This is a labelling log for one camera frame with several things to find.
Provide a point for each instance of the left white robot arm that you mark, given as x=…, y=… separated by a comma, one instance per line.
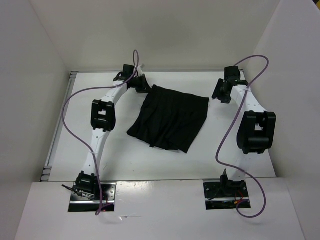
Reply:
x=103, y=121

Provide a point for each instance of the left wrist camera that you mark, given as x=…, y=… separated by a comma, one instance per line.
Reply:
x=139, y=71

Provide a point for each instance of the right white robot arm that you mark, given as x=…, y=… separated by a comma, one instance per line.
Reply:
x=256, y=129

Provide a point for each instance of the black skirt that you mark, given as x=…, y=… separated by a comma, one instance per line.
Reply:
x=169, y=119

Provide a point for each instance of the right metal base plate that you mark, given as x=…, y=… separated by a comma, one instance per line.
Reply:
x=216, y=199

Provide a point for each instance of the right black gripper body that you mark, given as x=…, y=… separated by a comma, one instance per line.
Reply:
x=225, y=98

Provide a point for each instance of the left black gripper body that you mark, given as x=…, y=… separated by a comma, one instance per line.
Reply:
x=138, y=83

